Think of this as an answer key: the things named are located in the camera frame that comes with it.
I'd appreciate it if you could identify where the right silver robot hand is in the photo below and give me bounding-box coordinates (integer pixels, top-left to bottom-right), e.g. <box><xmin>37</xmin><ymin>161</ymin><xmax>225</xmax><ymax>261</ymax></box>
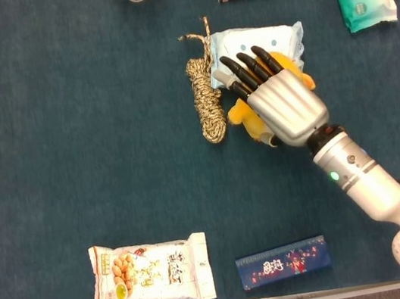
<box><xmin>209</xmin><ymin>35</ymin><xmax>335</xmax><ymax>160</ymax></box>

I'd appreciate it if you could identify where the yellow plush toy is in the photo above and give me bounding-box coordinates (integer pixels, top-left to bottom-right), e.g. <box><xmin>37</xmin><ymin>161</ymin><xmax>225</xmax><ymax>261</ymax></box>
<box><xmin>217</xmin><ymin>45</ymin><xmax>324</xmax><ymax>152</ymax></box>

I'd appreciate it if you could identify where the light blue tissue pack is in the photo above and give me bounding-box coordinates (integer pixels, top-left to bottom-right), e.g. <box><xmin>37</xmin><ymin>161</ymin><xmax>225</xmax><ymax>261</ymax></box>
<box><xmin>202</xmin><ymin>17</ymin><xmax>311</xmax><ymax>90</ymax></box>

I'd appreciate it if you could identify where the dark blue printed pencil box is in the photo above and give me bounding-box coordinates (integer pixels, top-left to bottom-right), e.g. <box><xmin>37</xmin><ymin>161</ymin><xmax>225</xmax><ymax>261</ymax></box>
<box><xmin>233</xmin><ymin>234</ymin><xmax>335</xmax><ymax>291</ymax></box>

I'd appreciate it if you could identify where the white peanut snack bag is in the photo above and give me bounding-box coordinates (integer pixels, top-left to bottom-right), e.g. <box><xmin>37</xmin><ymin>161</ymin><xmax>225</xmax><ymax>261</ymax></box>
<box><xmin>81</xmin><ymin>227</ymin><xmax>218</xmax><ymax>299</ymax></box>

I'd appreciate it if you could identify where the dark blue table cloth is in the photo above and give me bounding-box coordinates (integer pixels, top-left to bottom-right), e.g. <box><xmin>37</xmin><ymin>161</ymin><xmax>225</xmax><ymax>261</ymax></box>
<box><xmin>0</xmin><ymin>0</ymin><xmax>400</xmax><ymax>299</ymax></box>

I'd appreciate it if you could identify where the braided camouflage rope bundle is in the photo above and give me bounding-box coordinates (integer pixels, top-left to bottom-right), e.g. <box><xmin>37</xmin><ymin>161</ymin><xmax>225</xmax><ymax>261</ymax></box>
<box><xmin>175</xmin><ymin>15</ymin><xmax>231</xmax><ymax>147</ymax></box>

